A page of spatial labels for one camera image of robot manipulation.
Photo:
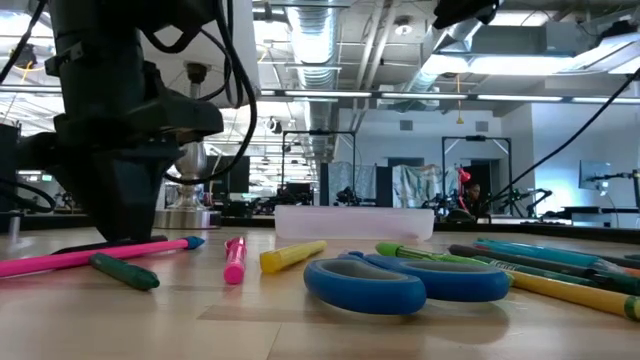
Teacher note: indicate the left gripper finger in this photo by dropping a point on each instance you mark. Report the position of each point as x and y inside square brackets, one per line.
[125, 200]

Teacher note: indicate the black pencil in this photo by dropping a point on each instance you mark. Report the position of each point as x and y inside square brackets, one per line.
[90, 248]

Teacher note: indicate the green crayon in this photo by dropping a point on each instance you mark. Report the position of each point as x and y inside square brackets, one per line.
[125, 272]

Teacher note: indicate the pink pencil with blue tip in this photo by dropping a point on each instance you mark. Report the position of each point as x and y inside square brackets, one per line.
[75, 260]

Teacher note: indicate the pink highlighter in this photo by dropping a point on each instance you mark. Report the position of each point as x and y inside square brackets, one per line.
[235, 265]

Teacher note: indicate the yellow highlighter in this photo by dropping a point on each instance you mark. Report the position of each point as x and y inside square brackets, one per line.
[290, 256]

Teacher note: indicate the clear box with pink lid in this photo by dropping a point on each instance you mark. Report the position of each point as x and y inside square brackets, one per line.
[350, 225]

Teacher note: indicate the dark grey marker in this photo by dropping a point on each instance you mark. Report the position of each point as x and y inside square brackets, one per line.
[480, 252]

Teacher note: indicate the light green pen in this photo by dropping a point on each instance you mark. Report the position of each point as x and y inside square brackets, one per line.
[400, 250]

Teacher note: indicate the teal pen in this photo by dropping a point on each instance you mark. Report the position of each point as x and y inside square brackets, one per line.
[540, 254]

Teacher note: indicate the dark green marker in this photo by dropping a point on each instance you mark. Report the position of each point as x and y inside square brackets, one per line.
[550, 274]

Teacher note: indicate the black pen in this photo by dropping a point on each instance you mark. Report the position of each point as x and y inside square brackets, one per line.
[630, 261]

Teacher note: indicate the yellow pencil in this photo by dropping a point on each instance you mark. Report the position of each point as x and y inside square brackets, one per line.
[575, 294]

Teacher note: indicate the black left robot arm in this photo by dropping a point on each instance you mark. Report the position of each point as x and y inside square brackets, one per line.
[95, 50]

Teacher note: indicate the black background robot arm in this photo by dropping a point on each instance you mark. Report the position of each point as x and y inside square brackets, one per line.
[537, 195]

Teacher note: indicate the white shade silver table lamp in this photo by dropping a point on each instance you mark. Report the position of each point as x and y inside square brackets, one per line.
[187, 220]

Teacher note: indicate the black monitor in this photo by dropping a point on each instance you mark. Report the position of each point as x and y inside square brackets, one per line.
[240, 182]

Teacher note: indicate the red object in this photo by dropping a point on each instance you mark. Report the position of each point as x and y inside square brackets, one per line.
[464, 176]

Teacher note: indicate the pale draped sheet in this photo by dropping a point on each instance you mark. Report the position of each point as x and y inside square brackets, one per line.
[350, 177]
[415, 185]

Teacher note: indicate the person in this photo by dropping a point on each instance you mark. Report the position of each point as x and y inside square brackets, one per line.
[474, 194]

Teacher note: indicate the black monitor stand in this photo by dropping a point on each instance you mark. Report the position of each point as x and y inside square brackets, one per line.
[636, 190]

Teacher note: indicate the silver ventilation duct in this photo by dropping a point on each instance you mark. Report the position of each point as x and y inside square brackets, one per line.
[315, 40]
[432, 65]

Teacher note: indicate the small grey metal post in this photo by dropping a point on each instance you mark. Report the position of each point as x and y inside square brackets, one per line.
[14, 225]

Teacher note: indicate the pale wall monitor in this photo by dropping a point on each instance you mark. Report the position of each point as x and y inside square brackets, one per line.
[592, 172]

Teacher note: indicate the black aluminium table frame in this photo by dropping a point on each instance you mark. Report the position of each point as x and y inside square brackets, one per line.
[550, 231]

